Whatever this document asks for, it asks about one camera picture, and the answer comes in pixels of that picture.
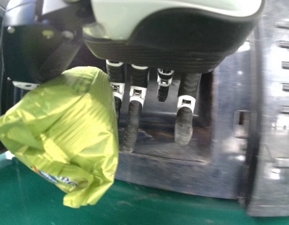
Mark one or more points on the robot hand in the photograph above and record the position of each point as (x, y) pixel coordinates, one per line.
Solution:
(172, 35)

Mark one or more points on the black oven with glass door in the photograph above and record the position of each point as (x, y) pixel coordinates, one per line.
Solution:
(226, 140)

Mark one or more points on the yellow-green biscuit packet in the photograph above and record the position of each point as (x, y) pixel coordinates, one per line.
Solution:
(64, 131)

